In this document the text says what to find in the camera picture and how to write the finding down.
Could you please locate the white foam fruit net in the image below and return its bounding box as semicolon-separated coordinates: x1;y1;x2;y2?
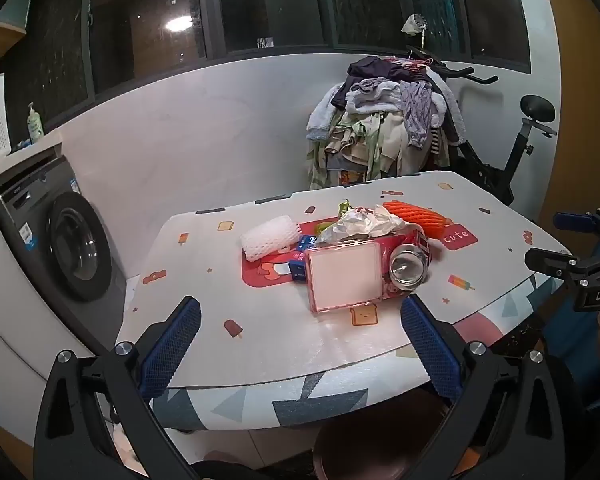
241;214;302;262

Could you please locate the orange foam fruit net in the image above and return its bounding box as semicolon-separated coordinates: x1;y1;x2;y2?
382;200;453;239

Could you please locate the pile of clothes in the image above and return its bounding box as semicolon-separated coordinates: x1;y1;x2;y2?
306;56;467;192

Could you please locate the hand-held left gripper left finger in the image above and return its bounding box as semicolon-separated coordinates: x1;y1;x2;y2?
33;296;203;480

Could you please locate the silver foil wrapper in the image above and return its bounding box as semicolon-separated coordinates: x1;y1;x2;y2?
325;207;406;247

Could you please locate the pink plastic box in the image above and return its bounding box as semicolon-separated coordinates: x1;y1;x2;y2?
304;240;385;315

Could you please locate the grey washing machine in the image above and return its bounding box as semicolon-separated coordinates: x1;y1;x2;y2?
0;155;129;357

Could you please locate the pale crumpled bag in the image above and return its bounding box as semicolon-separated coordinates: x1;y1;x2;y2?
401;14;429;37

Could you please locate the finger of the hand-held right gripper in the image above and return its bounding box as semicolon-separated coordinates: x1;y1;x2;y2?
524;246;595;287
553;208;600;257

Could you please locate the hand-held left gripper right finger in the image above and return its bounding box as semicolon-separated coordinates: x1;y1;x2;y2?
400;294;588;480

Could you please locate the dark window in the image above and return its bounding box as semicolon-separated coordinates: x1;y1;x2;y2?
0;0;534;127

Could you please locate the blue paper carton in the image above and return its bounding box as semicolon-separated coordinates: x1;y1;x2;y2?
288;235;322;284

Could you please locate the green soap bottle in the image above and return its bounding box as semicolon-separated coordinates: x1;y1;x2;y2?
26;102;45;144

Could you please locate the crushed red drink can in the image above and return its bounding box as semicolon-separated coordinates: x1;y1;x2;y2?
380;225;434;292

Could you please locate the white printed table mat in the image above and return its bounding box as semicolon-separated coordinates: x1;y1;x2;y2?
116;170;572;390

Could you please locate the gold green foil wrapper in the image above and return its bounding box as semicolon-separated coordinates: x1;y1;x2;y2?
314;200;354;233

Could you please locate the black exercise bike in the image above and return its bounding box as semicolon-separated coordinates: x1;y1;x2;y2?
406;45;559;207

